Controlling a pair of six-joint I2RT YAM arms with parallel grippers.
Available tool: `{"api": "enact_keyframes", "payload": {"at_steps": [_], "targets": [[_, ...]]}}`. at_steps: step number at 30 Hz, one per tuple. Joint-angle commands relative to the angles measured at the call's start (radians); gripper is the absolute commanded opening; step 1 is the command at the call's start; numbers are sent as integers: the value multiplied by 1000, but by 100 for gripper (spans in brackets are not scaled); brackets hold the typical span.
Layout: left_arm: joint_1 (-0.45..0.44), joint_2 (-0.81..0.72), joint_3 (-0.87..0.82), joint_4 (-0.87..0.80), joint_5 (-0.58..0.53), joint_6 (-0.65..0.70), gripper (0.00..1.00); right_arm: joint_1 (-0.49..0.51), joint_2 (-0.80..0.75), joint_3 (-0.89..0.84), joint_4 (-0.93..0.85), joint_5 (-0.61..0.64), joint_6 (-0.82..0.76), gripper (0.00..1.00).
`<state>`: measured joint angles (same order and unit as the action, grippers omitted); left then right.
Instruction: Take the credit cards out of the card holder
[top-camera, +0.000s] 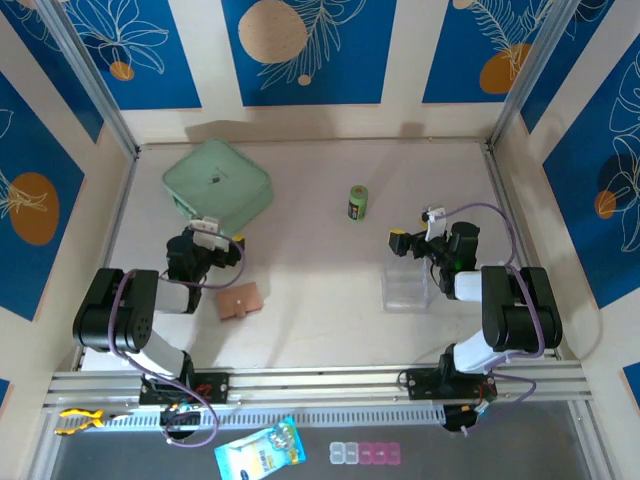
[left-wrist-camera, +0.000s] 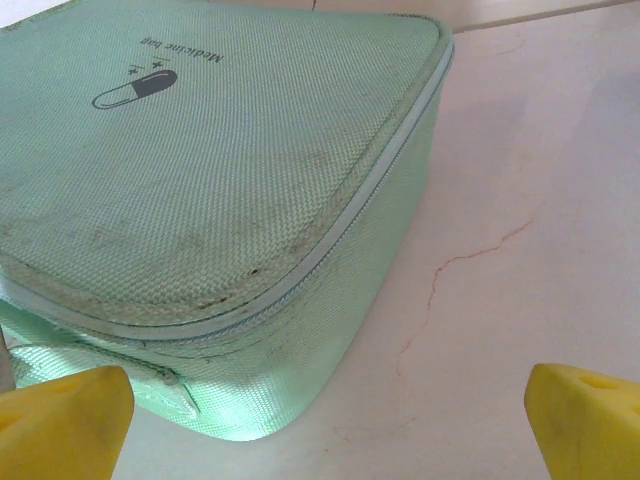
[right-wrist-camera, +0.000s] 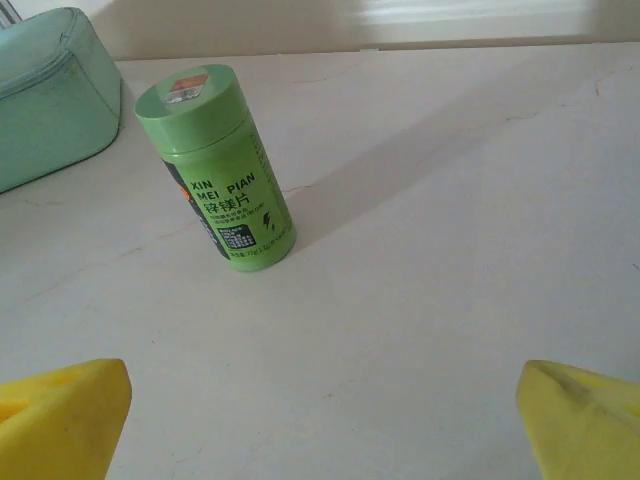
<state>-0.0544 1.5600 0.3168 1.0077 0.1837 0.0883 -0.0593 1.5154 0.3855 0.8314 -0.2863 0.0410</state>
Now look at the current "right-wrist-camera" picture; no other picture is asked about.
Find green supplement bottle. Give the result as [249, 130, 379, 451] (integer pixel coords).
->
[133, 64, 297, 274]

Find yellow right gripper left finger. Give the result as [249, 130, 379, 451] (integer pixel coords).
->
[0, 357, 134, 480]

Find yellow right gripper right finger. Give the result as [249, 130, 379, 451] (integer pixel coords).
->
[516, 358, 640, 480]

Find mint green zip pouch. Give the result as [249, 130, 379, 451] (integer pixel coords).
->
[0, 6, 124, 195]

